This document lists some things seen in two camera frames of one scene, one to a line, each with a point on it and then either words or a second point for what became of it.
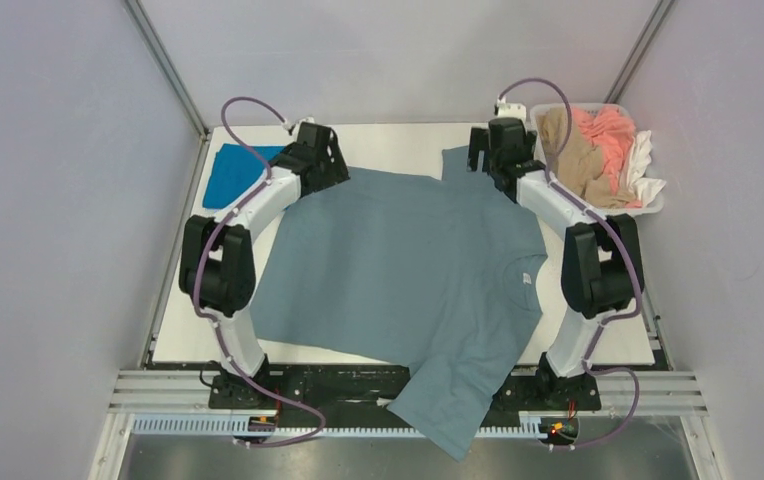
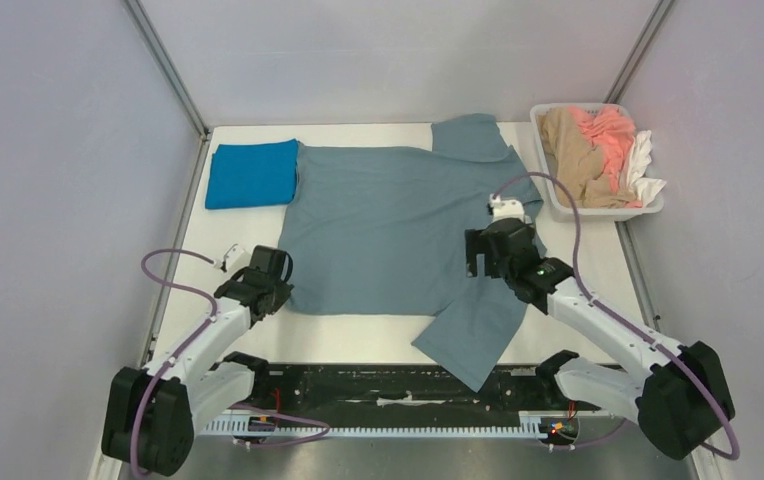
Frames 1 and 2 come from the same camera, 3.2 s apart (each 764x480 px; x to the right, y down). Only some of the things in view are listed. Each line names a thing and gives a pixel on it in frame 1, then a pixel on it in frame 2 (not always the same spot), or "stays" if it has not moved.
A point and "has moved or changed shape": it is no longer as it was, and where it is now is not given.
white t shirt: [637, 184] stays
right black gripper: [479, 153] -> [478, 251]
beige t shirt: [580, 163] stays
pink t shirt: [609, 130] stays
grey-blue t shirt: [432, 275] has moved or changed shape
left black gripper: [336, 171] -> [283, 294]
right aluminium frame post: [639, 51] stays
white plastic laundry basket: [596, 154] stays
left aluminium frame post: [169, 68] stays
